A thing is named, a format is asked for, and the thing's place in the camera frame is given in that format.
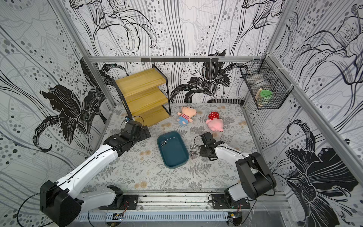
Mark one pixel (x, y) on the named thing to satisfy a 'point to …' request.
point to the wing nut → (192, 153)
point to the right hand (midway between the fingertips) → (206, 150)
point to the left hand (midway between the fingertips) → (144, 134)
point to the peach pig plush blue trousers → (186, 114)
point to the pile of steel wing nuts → (163, 143)
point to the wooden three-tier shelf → (146, 96)
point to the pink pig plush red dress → (214, 123)
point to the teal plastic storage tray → (173, 149)
